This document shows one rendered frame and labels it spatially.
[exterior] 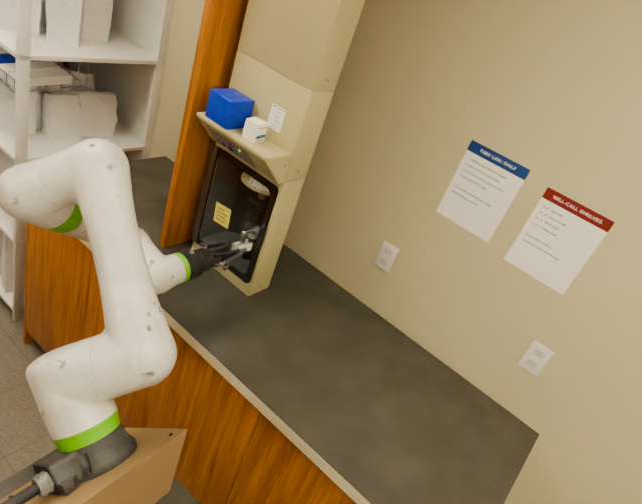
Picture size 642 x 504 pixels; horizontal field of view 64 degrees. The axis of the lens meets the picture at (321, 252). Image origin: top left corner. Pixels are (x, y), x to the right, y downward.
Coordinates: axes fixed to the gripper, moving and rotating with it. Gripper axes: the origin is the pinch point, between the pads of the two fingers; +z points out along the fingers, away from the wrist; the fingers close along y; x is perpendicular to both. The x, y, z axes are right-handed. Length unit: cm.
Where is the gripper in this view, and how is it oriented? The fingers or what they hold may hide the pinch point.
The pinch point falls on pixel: (242, 246)
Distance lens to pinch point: 176.8
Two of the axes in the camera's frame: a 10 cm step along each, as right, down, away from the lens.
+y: -7.4, -5.4, 4.0
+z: 5.9, -2.5, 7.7
